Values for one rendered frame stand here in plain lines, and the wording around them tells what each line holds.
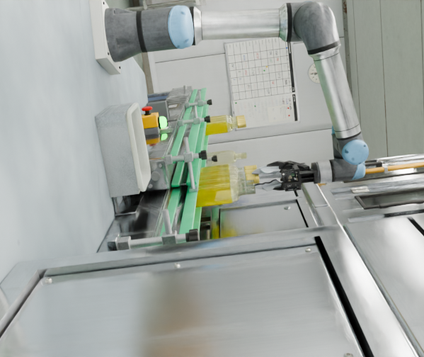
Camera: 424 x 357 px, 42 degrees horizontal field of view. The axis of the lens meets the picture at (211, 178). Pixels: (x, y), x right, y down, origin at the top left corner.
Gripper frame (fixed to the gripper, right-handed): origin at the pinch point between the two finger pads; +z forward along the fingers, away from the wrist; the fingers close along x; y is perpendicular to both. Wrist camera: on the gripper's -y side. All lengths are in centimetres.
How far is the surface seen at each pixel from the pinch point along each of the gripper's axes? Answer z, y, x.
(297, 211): -12.5, 2.5, 12.5
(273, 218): -3.9, 6.3, 12.6
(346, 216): -27.9, 6.3, 14.9
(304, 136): -91, -578, 120
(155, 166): 29.9, 20.4, -13.8
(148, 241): 24, 84, -15
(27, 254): 40, 99, -22
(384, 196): -46, -14, 17
